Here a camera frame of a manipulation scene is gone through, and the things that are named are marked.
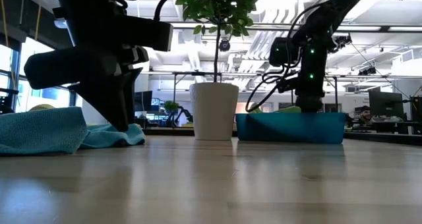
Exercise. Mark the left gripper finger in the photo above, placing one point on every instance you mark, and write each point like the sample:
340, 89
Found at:
133, 80
113, 102

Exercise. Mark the green towel with white label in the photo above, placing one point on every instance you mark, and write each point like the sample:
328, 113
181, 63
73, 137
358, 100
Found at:
287, 110

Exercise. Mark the blue microfiber towel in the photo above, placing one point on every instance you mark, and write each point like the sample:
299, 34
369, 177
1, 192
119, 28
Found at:
105, 136

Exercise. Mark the teal plastic bin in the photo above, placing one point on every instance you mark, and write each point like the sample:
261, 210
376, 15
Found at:
290, 128

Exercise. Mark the grey microfiber towel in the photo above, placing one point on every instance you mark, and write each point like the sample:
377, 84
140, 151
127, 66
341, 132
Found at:
39, 131

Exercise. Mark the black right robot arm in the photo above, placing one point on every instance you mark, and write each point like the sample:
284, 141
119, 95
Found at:
333, 13

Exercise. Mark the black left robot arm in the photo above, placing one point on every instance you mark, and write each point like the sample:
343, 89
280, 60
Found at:
95, 1

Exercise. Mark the black background robot arm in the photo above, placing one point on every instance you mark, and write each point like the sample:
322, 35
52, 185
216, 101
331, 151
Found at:
186, 113

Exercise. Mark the yellow microfiber towel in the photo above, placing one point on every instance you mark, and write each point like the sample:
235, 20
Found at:
42, 107

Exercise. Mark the black computer monitor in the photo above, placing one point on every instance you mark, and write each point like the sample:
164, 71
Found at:
144, 101
385, 103

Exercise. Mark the small background plant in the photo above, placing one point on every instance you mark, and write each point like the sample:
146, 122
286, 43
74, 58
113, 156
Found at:
171, 107

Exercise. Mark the person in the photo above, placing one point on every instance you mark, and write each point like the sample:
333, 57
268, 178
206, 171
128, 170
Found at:
365, 114

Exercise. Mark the black overhead beam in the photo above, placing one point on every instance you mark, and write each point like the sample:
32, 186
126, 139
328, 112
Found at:
263, 27

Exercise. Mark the green plant in white pot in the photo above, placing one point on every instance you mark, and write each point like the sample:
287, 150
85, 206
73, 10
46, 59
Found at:
214, 108

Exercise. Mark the black background equipment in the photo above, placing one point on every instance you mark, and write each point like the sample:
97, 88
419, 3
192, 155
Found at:
5, 102

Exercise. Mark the black background rig frame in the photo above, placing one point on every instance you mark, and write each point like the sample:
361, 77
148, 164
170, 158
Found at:
174, 85

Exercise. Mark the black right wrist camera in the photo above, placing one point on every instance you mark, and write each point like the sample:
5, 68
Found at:
279, 52

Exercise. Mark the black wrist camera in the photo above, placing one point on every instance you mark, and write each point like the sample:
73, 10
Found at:
151, 33
279, 52

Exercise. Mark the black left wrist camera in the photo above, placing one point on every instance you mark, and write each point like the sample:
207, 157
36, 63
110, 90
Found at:
151, 33

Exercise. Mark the window with black frame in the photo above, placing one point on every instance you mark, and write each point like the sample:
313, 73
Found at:
33, 95

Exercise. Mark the black round overhead camera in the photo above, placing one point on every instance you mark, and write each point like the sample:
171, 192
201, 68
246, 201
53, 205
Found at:
224, 45

